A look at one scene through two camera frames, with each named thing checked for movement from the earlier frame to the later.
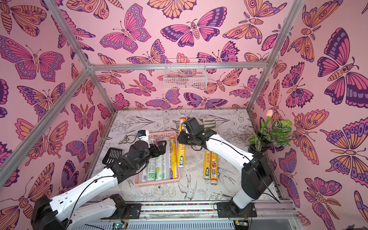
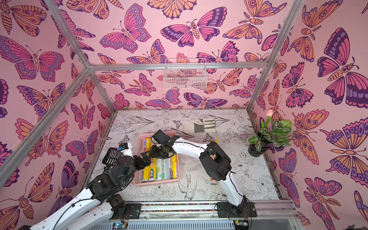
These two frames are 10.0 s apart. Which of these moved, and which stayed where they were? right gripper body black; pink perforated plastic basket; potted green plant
Moved: right gripper body black
Stayed: pink perforated plastic basket; potted green plant
